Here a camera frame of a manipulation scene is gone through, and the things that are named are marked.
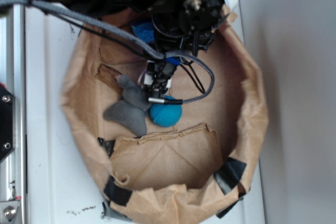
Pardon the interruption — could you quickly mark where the aluminium frame rail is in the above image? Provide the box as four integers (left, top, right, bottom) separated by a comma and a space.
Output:
1, 5, 27, 223

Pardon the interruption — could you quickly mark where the teal rubber ball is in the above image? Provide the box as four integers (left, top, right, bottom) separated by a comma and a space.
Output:
149, 103, 183, 127

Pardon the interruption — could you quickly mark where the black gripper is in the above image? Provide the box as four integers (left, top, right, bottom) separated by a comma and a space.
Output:
152, 0, 226, 54

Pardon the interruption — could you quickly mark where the grey braided cable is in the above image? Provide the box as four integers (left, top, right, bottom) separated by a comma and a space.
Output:
0, 0, 216, 104

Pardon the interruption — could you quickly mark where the blue sponge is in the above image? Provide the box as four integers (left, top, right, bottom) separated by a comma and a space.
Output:
131, 18, 155, 43

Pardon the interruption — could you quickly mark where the black corner bracket plate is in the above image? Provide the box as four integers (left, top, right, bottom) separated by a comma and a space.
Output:
0, 83, 15, 163

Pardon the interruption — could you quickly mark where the grey plush elephant toy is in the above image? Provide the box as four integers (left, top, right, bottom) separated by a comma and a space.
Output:
103, 75, 151, 137

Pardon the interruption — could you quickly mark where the brown paper bag bin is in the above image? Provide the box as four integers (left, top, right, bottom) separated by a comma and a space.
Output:
61, 25, 268, 223

